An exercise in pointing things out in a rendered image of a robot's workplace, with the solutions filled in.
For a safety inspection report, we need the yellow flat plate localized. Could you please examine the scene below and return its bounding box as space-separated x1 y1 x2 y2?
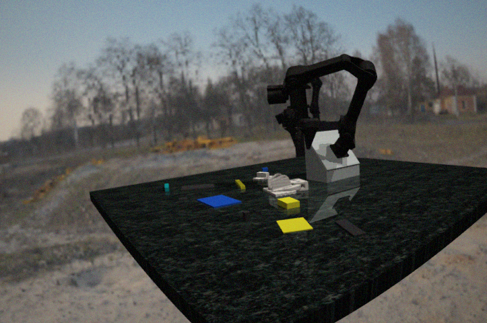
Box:
276 217 313 233

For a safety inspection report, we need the blue flat square plate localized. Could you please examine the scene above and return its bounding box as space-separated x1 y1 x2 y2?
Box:
196 195 241 208

